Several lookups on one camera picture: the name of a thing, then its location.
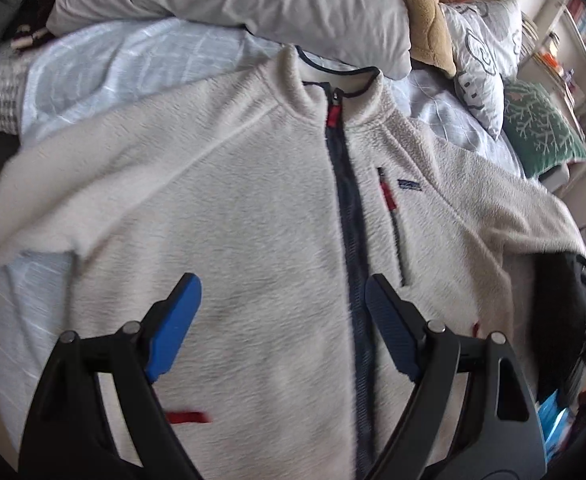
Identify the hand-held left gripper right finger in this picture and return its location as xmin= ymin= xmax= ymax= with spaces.
xmin=365 ymin=273 xmax=546 ymax=480

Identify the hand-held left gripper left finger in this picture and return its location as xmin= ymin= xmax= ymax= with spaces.
xmin=18 ymin=273 xmax=204 ymax=480

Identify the light blue grid duvet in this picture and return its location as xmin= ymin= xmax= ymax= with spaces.
xmin=0 ymin=17 xmax=528 ymax=461

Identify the cream fleece zip jacket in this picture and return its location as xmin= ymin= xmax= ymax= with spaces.
xmin=0 ymin=44 xmax=586 ymax=480

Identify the white bookshelf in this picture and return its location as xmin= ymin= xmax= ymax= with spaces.
xmin=523 ymin=0 xmax=586 ymax=111

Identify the brown quilted blanket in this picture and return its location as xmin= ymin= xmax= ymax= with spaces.
xmin=375 ymin=0 xmax=466 ymax=78

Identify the white pillow with grey print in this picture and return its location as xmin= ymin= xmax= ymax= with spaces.
xmin=440 ymin=0 xmax=524 ymax=141

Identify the green pillow with white print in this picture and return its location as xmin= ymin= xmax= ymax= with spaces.
xmin=503 ymin=80 xmax=586 ymax=178

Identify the blue packet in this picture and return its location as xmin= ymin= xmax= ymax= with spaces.
xmin=538 ymin=392 xmax=571 ymax=463

